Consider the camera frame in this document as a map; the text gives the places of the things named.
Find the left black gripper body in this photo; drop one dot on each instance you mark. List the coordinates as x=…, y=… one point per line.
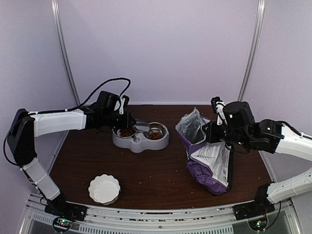
x=121, y=124

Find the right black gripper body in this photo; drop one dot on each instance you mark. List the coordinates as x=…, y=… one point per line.
x=213, y=137

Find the metal food scoop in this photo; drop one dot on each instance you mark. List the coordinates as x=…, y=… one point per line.
x=141, y=126

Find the purple puppy food bag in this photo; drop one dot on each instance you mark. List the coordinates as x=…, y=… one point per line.
x=210, y=164

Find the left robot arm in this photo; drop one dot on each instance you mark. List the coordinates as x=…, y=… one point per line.
x=107, y=111

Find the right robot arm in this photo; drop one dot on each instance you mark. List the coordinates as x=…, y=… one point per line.
x=236, y=126

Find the grey double pet feeder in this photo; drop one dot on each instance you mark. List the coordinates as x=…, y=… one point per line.
x=138, y=143

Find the left steel feeder bowl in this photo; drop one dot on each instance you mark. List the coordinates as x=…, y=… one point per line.
x=116, y=132

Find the steel feeder bowl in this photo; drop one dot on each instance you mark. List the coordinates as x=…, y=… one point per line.
x=157, y=131
x=116, y=132

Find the right steel feeder bowl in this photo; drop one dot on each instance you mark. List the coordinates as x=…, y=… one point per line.
x=157, y=131

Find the white scalloped ceramic dish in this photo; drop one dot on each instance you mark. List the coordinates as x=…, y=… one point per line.
x=104, y=189

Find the right circuit board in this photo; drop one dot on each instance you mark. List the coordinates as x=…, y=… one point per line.
x=258, y=225

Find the circuit board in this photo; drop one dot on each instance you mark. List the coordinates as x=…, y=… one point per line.
x=258, y=225
x=61, y=224

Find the left circuit board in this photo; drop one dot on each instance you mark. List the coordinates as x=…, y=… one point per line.
x=61, y=224

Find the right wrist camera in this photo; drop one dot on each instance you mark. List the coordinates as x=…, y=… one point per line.
x=217, y=106

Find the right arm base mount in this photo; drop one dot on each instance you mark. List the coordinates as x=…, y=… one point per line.
x=252, y=209

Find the front aluminium rail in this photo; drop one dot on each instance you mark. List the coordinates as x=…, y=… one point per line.
x=212, y=220

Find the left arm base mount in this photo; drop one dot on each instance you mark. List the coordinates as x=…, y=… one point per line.
x=72, y=212

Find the right aluminium frame post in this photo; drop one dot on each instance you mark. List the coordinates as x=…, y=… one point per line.
x=257, y=30

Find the aluminium frame post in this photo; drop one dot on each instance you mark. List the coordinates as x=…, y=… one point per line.
x=257, y=30
x=63, y=50

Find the left aluminium frame post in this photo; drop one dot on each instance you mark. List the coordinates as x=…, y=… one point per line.
x=63, y=50

